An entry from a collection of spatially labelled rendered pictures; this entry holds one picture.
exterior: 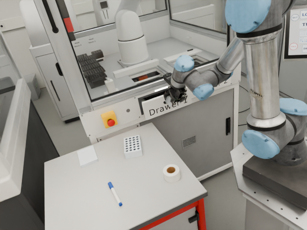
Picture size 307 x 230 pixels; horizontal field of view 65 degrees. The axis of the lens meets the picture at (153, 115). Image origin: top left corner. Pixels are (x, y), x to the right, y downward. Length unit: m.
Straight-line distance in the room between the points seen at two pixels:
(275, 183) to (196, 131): 0.80
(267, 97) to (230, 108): 0.97
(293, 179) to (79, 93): 0.98
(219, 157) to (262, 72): 1.27
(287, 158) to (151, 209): 0.54
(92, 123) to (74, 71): 0.30
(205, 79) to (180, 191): 0.46
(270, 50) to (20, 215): 1.28
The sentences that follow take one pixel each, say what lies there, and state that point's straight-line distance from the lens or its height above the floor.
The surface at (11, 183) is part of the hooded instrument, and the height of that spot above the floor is 0.87.
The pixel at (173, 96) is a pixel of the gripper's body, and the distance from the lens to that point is 1.13.
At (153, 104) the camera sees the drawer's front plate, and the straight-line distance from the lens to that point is 1.29.
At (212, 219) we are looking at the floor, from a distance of 1.84.
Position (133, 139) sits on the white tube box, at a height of 0.80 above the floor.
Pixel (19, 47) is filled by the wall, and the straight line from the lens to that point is 4.58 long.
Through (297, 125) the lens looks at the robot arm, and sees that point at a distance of 0.93.
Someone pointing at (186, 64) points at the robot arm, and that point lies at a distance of 0.97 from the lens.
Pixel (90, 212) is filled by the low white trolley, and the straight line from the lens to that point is 1.05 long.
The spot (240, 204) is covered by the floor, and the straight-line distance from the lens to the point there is 1.93.
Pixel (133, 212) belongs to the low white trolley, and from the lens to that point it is 0.98.
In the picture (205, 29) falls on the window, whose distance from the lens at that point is 1.42.
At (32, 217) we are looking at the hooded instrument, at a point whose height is 0.58.
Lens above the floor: 1.54
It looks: 32 degrees down
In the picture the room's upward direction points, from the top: 11 degrees counter-clockwise
